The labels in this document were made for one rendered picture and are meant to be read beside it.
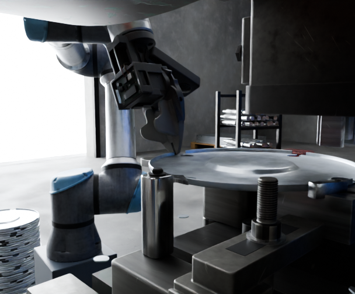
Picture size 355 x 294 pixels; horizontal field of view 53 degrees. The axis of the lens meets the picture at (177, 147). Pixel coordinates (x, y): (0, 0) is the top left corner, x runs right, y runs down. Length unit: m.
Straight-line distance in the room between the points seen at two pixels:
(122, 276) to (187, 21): 6.65
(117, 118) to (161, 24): 5.48
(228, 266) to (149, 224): 0.14
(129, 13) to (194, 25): 6.86
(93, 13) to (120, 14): 0.01
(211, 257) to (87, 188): 0.73
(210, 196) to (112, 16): 0.35
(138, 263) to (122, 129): 0.68
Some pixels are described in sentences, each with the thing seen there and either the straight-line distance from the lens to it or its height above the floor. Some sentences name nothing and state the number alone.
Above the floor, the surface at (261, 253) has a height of 0.75.
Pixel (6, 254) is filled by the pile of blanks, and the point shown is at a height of 0.25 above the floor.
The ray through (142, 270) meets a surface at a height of 0.71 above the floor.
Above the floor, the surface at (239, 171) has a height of 0.78.
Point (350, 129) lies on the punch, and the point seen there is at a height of 0.84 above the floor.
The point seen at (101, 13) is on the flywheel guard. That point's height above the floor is 0.92.
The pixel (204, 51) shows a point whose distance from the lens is 7.19.
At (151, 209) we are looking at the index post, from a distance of 0.38.
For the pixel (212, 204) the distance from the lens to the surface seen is 0.51.
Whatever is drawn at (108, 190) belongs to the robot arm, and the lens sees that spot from 0.98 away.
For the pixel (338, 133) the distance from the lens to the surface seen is 0.43.
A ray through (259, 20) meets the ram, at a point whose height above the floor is 0.96.
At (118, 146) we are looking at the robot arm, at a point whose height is 0.74.
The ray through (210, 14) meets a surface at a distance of 7.44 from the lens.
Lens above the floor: 0.87
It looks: 7 degrees down
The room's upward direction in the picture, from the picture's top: straight up
